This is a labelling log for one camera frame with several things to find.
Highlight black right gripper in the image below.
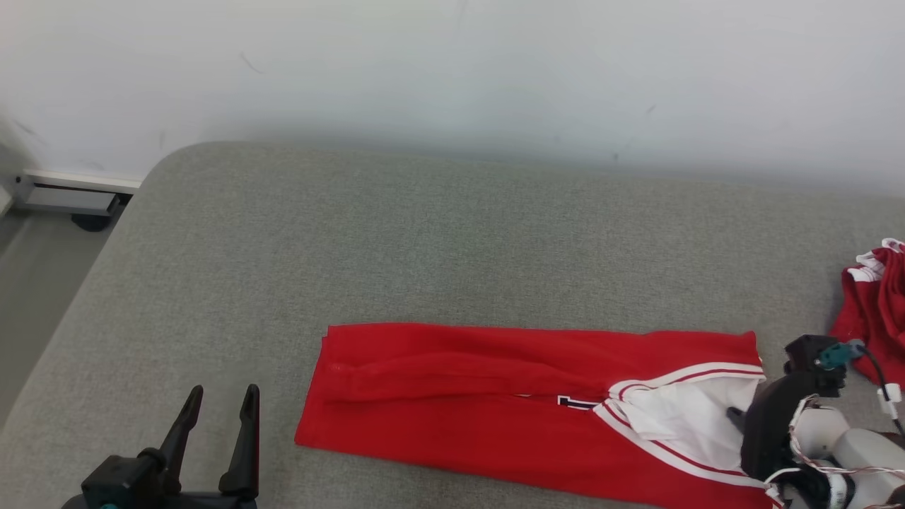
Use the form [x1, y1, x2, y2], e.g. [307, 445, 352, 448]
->
[727, 371, 824, 488]

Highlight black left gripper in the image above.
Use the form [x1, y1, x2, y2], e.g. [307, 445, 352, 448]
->
[60, 384, 260, 509]

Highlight red shorts with white stripe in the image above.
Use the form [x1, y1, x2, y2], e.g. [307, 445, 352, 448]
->
[829, 239, 905, 386]

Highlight red jersey with white sleeves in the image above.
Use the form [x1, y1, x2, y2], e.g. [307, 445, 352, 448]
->
[294, 323, 786, 509]

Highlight teal right camera cable connector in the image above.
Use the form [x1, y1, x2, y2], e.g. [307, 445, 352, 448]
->
[819, 340, 866, 370]

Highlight black right camera cable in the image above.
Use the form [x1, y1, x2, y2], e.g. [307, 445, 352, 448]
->
[859, 348, 905, 433]

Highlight grey metal frame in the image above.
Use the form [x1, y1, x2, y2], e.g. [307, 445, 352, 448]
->
[16, 169, 142, 217]

